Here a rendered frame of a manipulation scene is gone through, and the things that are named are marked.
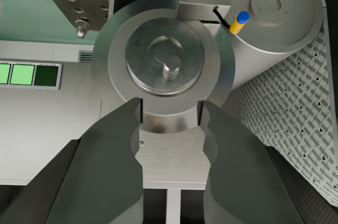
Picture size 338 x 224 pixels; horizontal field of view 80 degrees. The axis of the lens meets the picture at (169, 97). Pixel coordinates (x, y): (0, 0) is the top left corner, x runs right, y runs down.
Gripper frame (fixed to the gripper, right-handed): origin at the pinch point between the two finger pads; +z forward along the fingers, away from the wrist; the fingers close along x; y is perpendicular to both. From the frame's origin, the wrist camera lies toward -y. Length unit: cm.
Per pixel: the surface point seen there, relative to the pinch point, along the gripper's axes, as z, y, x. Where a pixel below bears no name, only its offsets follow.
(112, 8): 13.6, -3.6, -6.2
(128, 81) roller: 7.6, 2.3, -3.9
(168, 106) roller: 6.1, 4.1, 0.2
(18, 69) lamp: 39, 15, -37
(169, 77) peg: 5.3, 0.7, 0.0
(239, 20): 6.3, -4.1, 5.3
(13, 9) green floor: 240, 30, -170
